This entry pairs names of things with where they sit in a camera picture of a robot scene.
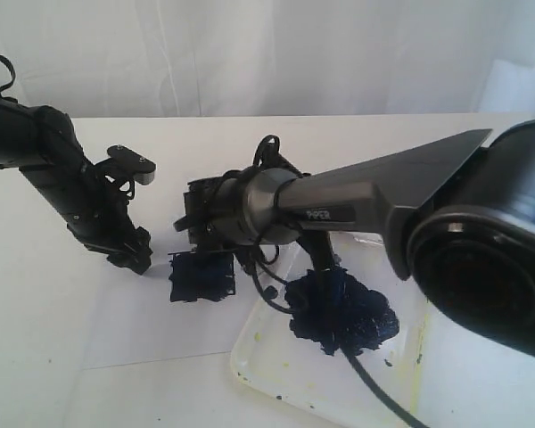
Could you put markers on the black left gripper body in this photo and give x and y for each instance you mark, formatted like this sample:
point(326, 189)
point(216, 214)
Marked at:
point(91, 199)

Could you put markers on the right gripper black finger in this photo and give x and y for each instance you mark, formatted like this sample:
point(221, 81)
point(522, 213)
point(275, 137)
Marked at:
point(318, 246)

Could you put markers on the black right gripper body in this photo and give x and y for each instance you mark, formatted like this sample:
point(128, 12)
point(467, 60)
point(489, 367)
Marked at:
point(215, 210)

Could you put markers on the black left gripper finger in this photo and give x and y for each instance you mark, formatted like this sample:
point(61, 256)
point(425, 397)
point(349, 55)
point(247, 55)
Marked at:
point(133, 252)

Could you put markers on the white paper with drawn square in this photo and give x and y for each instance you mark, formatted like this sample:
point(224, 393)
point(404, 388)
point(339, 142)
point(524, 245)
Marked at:
point(135, 321)

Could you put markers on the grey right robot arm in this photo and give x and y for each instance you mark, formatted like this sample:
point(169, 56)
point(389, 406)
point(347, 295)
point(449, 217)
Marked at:
point(457, 216)

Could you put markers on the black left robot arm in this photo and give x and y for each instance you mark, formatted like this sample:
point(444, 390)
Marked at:
point(33, 136)

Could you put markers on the clear plastic paint tray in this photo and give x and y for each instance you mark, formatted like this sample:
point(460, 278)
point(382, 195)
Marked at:
point(441, 373)

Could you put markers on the white curtain backdrop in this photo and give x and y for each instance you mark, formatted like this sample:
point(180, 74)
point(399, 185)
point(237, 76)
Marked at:
point(271, 58)

